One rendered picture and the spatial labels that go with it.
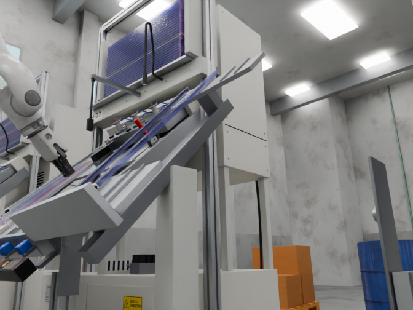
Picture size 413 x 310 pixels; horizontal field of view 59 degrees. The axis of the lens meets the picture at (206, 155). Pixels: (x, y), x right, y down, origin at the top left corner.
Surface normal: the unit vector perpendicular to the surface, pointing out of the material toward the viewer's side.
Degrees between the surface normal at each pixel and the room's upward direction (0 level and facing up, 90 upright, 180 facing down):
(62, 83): 90
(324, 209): 90
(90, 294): 90
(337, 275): 90
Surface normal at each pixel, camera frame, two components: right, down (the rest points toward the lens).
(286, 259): -0.61, -0.21
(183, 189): 0.65, -0.22
